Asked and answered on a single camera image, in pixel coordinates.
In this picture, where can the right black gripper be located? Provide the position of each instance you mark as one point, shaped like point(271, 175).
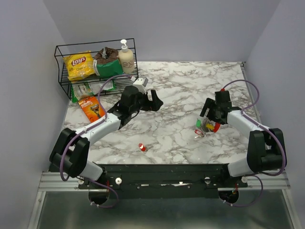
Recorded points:
point(208, 103)

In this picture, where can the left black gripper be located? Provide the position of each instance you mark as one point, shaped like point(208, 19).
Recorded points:
point(154, 105)

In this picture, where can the metal key organizer red handle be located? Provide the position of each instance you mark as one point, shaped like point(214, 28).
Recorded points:
point(205, 126)

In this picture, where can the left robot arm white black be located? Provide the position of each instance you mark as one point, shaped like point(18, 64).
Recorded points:
point(70, 153)

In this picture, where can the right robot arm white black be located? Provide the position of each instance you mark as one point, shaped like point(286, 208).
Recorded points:
point(266, 147)

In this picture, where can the yellow key cap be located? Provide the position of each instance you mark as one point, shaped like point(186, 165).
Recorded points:
point(209, 126)

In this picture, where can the green key tag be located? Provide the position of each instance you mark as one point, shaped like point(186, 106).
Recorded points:
point(198, 123)

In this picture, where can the cream soap pump bottle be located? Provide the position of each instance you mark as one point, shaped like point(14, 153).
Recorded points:
point(126, 58)

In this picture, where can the green brown snack bag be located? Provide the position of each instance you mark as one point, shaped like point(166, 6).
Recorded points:
point(106, 63)

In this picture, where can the orange Gillette razor package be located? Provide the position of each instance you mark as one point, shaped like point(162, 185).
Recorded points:
point(90, 106)

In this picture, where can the green white snack packet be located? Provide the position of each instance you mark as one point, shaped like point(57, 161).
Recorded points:
point(84, 90)

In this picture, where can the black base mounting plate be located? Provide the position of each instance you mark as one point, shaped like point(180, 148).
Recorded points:
point(162, 181)

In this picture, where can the yellow Lays chips bag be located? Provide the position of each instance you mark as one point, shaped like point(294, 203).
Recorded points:
point(79, 66)

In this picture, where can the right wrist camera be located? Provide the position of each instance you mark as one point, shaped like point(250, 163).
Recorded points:
point(222, 98)

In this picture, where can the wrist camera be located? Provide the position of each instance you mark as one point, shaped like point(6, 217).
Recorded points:
point(140, 84)
point(222, 98)

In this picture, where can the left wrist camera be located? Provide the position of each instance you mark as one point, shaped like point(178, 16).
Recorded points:
point(140, 84)

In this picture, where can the black wire shelf rack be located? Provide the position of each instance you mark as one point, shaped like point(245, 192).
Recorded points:
point(112, 85)

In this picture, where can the aluminium rail frame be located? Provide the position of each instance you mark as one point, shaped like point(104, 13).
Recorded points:
point(51, 182)

